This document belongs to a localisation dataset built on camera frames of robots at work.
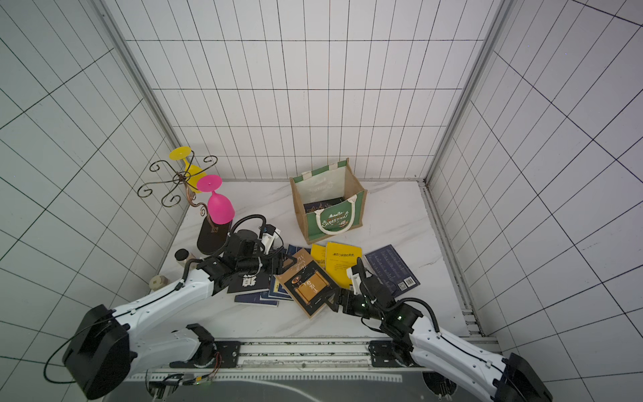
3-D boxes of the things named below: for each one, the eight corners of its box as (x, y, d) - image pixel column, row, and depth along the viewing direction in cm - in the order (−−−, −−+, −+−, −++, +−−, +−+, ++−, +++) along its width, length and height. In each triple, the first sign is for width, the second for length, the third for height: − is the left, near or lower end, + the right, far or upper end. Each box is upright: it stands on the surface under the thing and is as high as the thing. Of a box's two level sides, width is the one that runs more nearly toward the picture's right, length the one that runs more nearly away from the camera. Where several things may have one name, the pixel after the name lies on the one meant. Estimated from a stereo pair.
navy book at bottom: (236, 302, 84) (233, 299, 82) (239, 293, 86) (236, 290, 84) (278, 306, 83) (276, 304, 81) (280, 297, 85) (278, 294, 83)
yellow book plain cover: (325, 287, 87) (325, 284, 85) (325, 246, 98) (325, 242, 95) (364, 287, 87) (365, 284, 85) (359, 246, 98) (360, 242, 95)
